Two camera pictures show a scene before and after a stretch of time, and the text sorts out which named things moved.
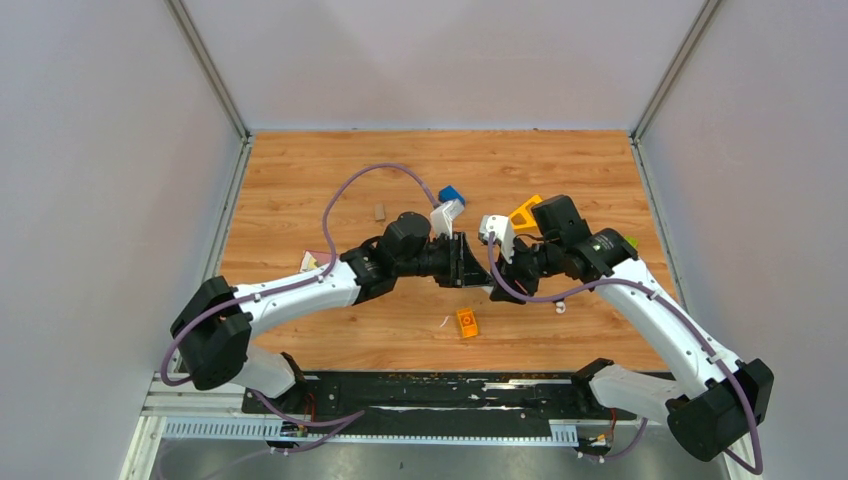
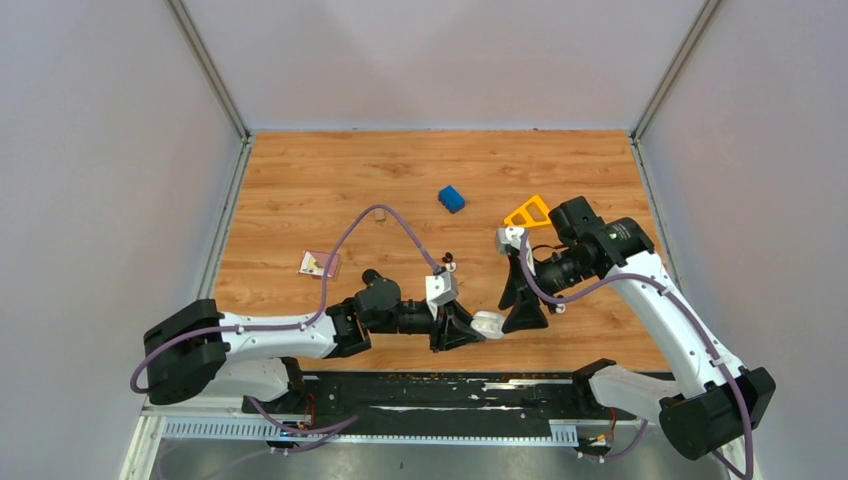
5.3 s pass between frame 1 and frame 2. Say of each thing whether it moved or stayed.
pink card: stayed
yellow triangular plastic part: stayed
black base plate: stayed
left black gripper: moved
